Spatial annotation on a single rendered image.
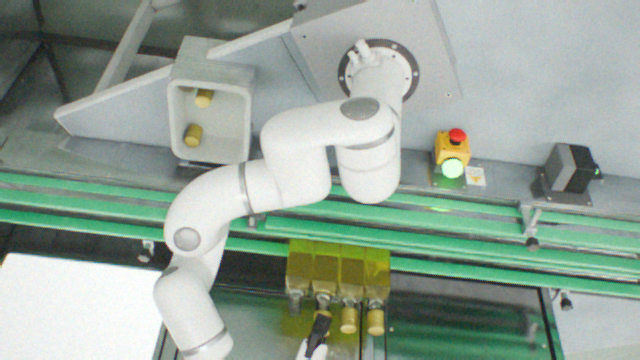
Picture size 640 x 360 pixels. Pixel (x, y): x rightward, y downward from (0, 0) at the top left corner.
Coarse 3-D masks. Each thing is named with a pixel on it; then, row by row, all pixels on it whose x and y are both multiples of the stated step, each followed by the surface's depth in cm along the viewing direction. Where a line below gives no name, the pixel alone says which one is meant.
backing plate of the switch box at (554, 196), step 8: (544, 176) 142; (544, 184) 141; (544, 192) 139; (552, 192) 139; (560, 192) 139; (568, 192) 140; (584, 192) 140; (552, 200) 137; (560, 200) 137; (568, 200) 138; (576, 200) 138; (584, 200) 138
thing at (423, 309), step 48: (0, 240) 149; (48, 240) 151; (96, 240) 153; (432, 288) 155; (480, 288) 157; (528, 288) 159; (384, 336) 144; (432, 336) 146; (480, 336) 147; (528, 336) 148
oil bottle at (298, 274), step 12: (300, 240) 137; (312, 240) 137; (288, 252) 135; (300, 252) 135; (312, 252) 135; (288, 264) 132; (300, 264) 132; (312, 264) 133; (288, 276) 130; (300, 276) 130; (288, 288) 130; (300, 288) 129
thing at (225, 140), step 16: (176, 80) 123; (192, 80) 123; (176, 96) 128; (192, 96) 134; (224, 96) 134; (240, 96) 134; (176, 112) 131; (192, 112) 138; (208, 112) 137; (224, 112) 137; (240, 112) 137; (176, 128) 133; (208, 128) 141; (224, 128) 141; (240, 128) 140; (176, 144) 136; (208, 144) 141; (224, 144) 141; (240, 144) 142; (192, 160) 139; (208, 160) 138; (224, 160) 138; (240, 160) 138
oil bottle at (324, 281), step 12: (324, 252) 136; (336, 252) 136; (324, 264) 134; (336, 264) 134; (312, 276) 132; (324, 276) 131; (336, 276) 132; (312, 288) 131; (324, 288) 130; (336, 288) 131
